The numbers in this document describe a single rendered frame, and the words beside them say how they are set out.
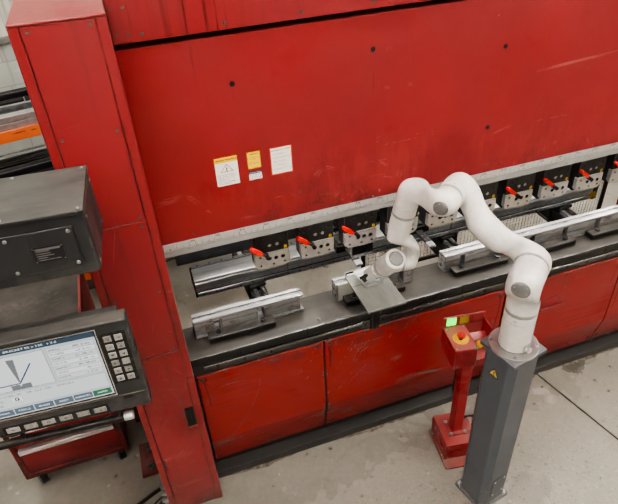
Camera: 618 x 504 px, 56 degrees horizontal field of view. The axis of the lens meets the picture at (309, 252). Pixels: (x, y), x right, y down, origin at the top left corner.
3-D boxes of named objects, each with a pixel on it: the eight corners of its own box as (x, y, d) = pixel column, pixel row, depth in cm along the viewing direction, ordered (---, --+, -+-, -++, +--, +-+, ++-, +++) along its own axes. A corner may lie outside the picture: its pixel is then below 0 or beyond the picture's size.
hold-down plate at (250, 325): (210, 344, 252) (209, 339, 250) (207, 336, 256) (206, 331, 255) (276, 326, 259) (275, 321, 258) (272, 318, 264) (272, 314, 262)
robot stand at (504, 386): (507, 494, 283) (547, 349, 224) (480, 513, 276) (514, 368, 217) (481, 466, 296) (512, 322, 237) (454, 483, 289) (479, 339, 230)
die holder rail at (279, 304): (196, 339, 255) (193, 323, 250) (194, 330, 260) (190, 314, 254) (304, 310, 267) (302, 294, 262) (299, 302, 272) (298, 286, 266)
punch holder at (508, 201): (503, 210, 272) (508, 179, 263) (492, 201, 279) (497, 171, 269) (530, 203, 276) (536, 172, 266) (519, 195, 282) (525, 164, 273)
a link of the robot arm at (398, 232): (427, 203, 227) (409, 260, 247) (389, 205, 223) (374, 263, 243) (436, 217, 220) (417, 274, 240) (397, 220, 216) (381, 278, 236)
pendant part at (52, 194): (-10, 468, 181) (-150, 248, 131) (2, 407, 201) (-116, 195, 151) (154, 428, 191) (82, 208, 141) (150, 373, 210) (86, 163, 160)
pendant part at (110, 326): (-1, 440, 173) (-51, 356, 152) (5, 409, 182) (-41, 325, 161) (152, 404, 181) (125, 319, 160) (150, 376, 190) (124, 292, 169)
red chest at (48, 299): (34, 496, 294) (-46, 359, 235) (37, 420, 333) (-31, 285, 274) (134, 465, 306) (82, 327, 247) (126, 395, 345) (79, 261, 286)
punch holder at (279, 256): (256, 271, 244) (252, 239, 234) (251, 260, 250) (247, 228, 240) (290, 263, 247) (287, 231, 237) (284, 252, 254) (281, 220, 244)
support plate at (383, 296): (368, 314, 246) (368, 312, 246) (345, 278, 266) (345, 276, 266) (406, 303, 251) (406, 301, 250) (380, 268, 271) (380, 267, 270)
